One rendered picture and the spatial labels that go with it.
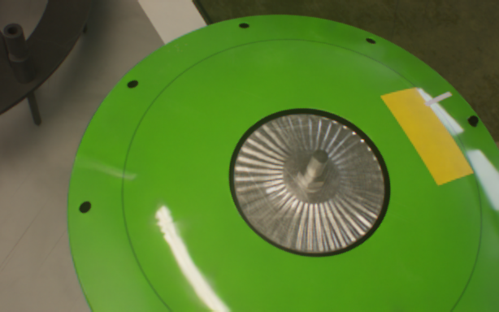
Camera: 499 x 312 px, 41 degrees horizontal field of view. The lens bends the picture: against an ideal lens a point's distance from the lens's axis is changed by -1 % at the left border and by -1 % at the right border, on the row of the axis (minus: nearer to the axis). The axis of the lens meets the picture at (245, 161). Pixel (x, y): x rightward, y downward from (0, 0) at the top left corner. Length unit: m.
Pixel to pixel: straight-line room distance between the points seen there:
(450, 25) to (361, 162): 1.62
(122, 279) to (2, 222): 0.22
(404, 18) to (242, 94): 1.57
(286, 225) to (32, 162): 0.29
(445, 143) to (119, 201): 0.23
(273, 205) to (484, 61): 1.63
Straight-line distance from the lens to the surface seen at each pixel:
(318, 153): 0.41
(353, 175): 0.44
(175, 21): 0.71
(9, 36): 0.55
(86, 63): 0.69
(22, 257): 0.60
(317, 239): 0.42
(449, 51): 1.99
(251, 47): 0.49
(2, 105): 0.58
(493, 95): 1.96
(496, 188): 0.50
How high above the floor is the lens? 1.48
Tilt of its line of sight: 63 degrees down
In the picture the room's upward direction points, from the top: 13 degrees clockwise
